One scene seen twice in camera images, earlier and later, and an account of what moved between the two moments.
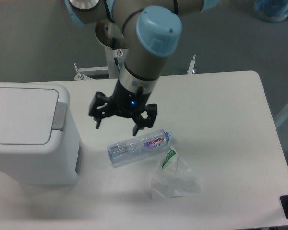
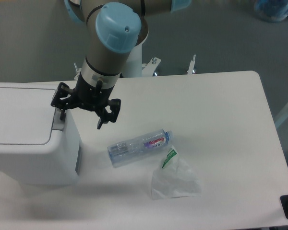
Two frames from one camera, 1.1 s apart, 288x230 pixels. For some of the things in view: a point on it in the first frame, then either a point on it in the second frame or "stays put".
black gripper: (126, 101) -> (87, 97)
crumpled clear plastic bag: (174, 177) stays put
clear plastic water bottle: (147, 143) stays put
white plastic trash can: (34, 136) stays put
